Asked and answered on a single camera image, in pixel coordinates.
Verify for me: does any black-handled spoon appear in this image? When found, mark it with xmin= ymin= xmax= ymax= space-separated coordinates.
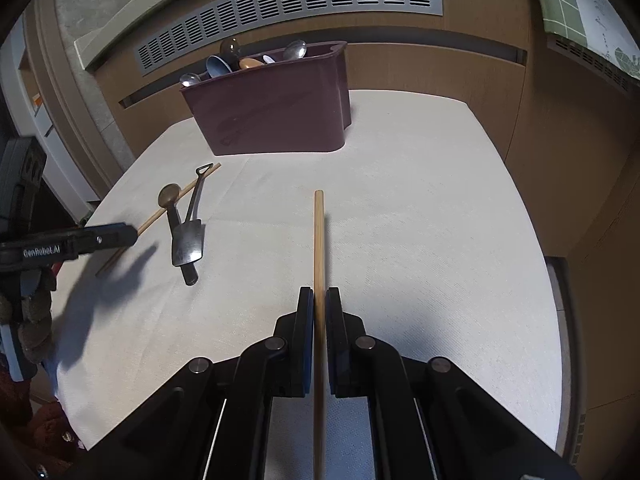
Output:
xmin=158 ymin=183 xmax=200 ymax=286

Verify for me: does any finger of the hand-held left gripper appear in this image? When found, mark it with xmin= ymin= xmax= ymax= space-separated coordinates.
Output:
xmin=75 ymin=223 xmax=139 ymax=260

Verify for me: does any grey-blue spoon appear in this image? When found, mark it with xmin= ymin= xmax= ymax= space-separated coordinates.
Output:
xmin=206 ymin=56 xmax=234 ymax=79

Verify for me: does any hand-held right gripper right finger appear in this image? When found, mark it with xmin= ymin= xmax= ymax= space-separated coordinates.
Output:
xmin=325 ymin=286 xmax=583 ymax=480

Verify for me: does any person's left hand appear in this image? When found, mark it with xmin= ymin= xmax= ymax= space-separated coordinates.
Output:
xmin=0 ymin=287 xmax=55 ymax=363

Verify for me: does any steel shovel-shaped spoon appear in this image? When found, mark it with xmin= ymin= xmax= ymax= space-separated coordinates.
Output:
xmin=171 ymin=163 xmax=213 ymax=267

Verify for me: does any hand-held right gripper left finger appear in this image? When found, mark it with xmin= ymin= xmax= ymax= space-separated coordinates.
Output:
xmin=82 ymin=286 xmax=317 ymax=480

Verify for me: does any maroon plastic utensil holder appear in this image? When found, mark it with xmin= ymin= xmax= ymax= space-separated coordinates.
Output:
xmin=179 ymin=41 xmax=353 ymax=157

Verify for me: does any brown fleece clothing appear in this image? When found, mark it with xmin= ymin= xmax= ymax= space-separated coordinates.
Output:
xmin=0 ymin=360 xmax=81 ymax=480

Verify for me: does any white cupboard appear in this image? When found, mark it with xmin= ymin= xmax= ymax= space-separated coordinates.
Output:
xmin=15 ymin=45 xmax=103 ymax=211

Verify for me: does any wooden chopstick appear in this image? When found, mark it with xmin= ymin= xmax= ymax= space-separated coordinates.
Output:
xmin=312 ymin=190 xmax=327 ymax=480
xmin=95 ymin=162 xmax=222 ymax=277

